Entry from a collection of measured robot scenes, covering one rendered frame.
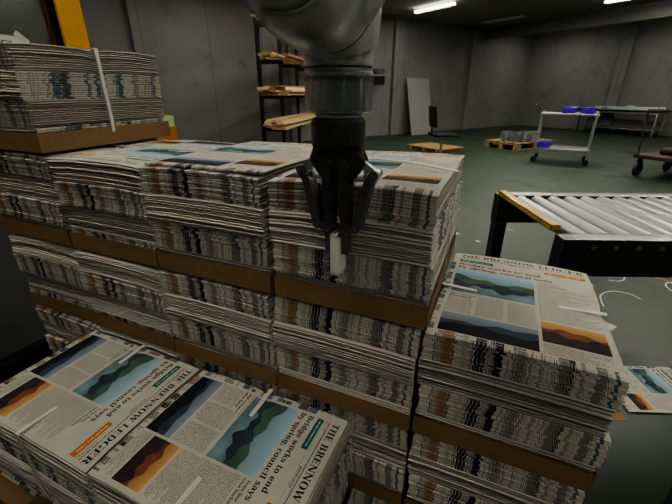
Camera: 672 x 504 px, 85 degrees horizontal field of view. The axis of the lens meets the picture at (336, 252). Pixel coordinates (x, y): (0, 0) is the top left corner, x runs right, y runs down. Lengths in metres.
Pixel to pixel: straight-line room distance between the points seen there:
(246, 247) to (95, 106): 0.62
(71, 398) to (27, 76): 0.69
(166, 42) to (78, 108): 8.05
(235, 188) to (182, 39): 8.59
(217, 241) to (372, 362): 0.37
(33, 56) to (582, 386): 1.21
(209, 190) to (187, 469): 0.49
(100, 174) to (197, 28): 8.47
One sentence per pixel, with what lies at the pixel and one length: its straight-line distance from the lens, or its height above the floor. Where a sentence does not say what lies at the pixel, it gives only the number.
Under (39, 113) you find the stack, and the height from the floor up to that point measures 1.15.
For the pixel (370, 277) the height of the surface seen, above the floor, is 0.91.
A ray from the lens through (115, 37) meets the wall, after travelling 9.03.
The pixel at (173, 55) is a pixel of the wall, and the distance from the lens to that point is 9.15.
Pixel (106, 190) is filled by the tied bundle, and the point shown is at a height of 1.00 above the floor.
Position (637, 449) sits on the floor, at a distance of 1.87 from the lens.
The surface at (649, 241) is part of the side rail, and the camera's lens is 1.39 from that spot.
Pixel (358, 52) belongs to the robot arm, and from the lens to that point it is 0.49.
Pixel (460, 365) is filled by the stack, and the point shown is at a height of 0.78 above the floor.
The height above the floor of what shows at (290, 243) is 0.95.
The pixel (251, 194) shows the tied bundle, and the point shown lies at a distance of 0.66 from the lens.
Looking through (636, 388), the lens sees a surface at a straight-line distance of 2.15.
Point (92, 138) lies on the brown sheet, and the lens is 1.14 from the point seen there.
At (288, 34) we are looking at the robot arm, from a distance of 0.34.
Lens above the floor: 1.19
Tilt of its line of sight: 24 degrees down
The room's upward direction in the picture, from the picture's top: straight up
